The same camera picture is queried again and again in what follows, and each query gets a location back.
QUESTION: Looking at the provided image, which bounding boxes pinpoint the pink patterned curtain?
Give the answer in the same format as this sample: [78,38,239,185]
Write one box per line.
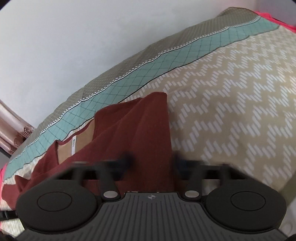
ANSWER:
[0,101,35,156]

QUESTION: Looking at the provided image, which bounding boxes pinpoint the pink red blanket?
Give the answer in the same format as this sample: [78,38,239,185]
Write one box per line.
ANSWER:
[254,10,296,32]

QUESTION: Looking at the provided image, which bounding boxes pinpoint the patterned beige teal bedspread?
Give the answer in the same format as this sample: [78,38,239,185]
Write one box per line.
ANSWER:
[0,6,296,237]

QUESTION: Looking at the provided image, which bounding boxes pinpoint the maroon red t-shirt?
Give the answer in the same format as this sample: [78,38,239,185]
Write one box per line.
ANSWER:
[1,92,175,208]

